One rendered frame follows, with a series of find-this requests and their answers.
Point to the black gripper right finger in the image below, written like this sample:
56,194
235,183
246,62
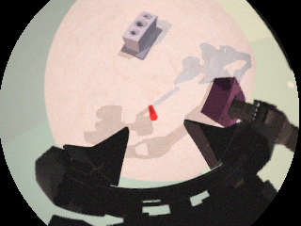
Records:
212,141

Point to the red peg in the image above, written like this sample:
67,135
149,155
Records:
153,115

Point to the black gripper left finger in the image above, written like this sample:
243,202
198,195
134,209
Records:
106,157

